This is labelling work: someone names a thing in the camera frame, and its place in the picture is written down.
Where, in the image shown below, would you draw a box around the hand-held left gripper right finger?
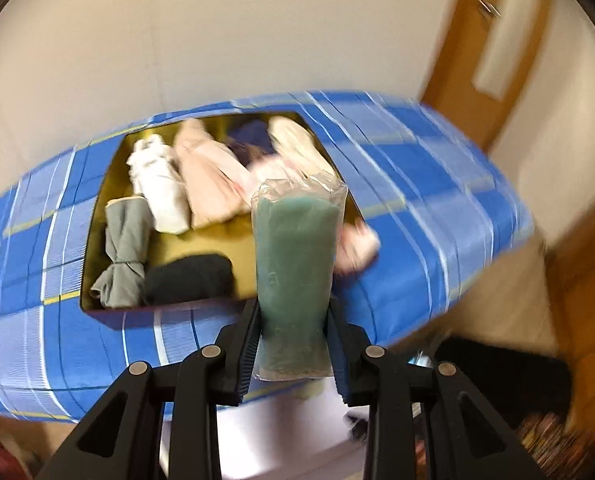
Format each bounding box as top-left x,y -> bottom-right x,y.
326,300 -> 548,480

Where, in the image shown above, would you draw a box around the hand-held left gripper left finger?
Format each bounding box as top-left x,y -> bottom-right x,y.
38,300 -> 262,480

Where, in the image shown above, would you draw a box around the black cloth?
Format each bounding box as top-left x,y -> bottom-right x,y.
142,254 -> 234,307

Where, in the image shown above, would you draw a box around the teal socks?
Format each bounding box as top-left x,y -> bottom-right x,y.
250,172 -> 349,382

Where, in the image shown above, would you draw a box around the gold metal tray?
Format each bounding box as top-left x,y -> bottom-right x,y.
79,110 -> 373,316

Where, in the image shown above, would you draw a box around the grey-green socks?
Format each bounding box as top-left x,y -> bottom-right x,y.
90,196 -> 154,310

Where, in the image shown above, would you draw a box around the light pink cloth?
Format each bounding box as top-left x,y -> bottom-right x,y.
172,119 -> 253,228

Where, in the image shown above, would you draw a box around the white cloth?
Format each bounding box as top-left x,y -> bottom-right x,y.
126,135 -> 193,235

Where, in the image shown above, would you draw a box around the cream cloth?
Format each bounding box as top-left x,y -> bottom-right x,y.
268,116 -> 338,186

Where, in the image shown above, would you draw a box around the navy lace underwear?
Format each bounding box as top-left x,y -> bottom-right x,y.
226,120 -> 278,166

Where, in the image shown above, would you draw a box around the blue plaid bed sheet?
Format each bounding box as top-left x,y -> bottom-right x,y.
0,91 -> 535,421

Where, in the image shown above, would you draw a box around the dark patterned rug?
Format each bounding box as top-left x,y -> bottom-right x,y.
412,410 -> 593,480

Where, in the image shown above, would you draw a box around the wooden door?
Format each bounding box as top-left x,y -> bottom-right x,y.
420,0 -> 558,153

